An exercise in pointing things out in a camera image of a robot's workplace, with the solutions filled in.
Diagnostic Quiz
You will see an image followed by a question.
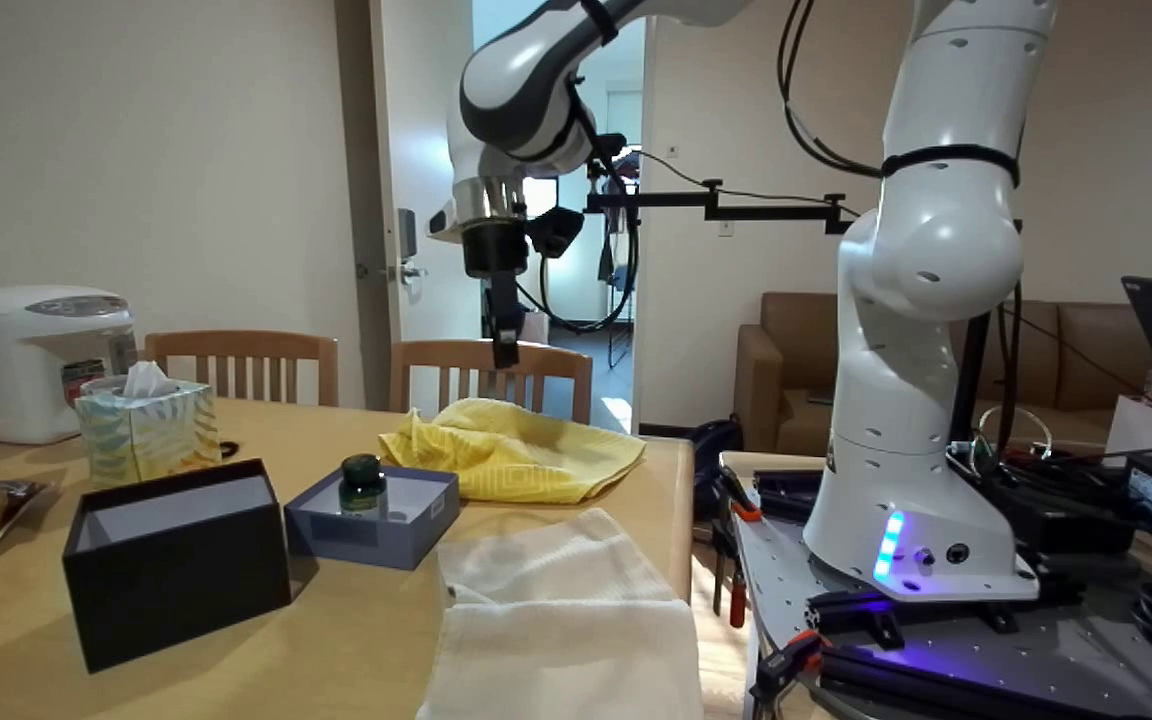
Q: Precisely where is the patterned tissue box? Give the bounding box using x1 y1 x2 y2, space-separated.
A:
72 356 224 488

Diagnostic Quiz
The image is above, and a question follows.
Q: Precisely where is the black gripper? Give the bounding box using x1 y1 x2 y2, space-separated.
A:
461 215 533 373

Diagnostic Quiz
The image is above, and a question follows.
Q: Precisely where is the grey blue shallow box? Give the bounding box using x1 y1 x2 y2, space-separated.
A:
283 464 465 578

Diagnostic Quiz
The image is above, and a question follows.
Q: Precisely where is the black stand pole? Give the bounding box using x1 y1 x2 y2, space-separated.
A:
949 275 1023 448

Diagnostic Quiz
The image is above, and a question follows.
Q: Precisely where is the grey robot mounting plate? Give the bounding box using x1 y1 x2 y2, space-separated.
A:
716 448 1152 720

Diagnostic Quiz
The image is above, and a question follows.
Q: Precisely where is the yellow towel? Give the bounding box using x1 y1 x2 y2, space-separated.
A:
377 395 647 510

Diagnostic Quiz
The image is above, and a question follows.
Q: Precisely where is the orange black clamp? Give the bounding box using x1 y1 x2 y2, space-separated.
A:
754 623 836 700
725 569 755 633
719 464 768 529

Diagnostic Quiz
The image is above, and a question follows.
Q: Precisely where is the brown sofa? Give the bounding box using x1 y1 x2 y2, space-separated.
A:
732 288 1152 458

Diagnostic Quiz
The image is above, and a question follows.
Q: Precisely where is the black control box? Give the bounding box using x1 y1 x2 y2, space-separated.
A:
986 453 1142 562

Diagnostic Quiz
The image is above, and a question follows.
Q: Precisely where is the metal door handle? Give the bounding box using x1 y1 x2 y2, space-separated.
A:
391 206 428 291

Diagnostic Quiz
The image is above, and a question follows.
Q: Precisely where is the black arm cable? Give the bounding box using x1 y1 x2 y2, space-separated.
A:
774 0 887 186

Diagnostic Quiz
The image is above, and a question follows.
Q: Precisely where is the white paper sheet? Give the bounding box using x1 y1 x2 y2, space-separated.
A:
1103 391 1152 464

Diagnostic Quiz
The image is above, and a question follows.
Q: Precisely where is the dark green small jar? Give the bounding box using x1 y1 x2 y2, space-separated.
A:
338 453 391 515

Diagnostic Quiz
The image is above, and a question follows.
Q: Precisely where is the white door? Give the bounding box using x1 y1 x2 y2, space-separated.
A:
334 0 490 413

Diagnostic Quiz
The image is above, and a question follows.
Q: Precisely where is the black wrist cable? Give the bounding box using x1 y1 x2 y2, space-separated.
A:
535 125 646 338

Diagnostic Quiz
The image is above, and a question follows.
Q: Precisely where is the beige cloth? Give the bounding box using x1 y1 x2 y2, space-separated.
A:
415 503 707 720

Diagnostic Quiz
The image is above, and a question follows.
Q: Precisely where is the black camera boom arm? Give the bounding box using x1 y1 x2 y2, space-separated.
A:
585 176 854 235

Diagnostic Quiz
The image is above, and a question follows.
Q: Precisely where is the white electric water boiler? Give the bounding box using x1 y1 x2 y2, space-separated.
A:
0 284 141 448

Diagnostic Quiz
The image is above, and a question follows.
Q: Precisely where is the dark blue bag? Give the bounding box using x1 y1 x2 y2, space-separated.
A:
689 416 743 534

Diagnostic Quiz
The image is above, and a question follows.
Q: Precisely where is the wooden chair with dark cushion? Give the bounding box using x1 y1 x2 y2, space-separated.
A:
141 328 342 413
388 338 596 432

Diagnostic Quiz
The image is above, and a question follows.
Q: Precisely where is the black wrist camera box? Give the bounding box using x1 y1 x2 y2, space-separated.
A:
519 206 587 266

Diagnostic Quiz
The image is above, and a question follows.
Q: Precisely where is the black open box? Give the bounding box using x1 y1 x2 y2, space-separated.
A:
59 458 296 677

